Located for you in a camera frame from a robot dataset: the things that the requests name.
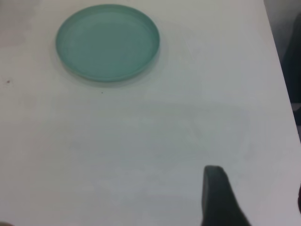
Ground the green round plate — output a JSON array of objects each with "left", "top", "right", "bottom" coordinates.
[{"left": 55, "top": 4, "right": 161, "bottom": 83}]

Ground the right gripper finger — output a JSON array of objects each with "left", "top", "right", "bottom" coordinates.
[{"left": 200, "top": 165, "right": 253, "bottom": 226}]

